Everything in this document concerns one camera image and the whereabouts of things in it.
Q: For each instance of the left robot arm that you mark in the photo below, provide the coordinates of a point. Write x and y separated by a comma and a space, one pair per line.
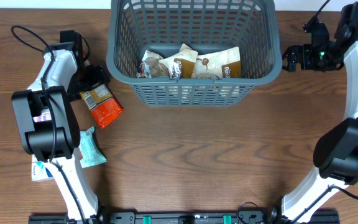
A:
49, 130

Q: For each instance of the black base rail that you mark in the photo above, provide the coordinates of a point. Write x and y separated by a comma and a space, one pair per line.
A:
248, 216

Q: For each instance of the Kleenex tissue multipack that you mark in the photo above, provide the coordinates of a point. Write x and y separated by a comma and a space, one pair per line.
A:
39, 172

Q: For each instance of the teal snack pack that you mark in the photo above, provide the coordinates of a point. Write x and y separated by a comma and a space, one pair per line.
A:
91, 155

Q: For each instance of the grey plastic slotted basket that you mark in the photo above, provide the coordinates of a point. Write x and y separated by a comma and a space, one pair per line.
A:
207, 26

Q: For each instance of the beige Pantree snack pouch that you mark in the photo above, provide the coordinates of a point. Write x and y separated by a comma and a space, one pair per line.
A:
181, 65

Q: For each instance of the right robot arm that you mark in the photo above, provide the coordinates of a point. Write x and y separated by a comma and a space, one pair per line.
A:
335, 158

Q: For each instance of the orange biscuit roll package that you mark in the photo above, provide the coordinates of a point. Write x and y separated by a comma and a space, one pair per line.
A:
102, 104

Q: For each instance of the beige cookie snack pouch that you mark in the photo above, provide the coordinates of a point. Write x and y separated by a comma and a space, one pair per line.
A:
150, 66

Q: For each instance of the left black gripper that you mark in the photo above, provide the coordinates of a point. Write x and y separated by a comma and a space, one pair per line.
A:
98, 76

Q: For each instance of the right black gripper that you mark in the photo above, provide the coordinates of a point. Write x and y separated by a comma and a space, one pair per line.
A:
293, 53

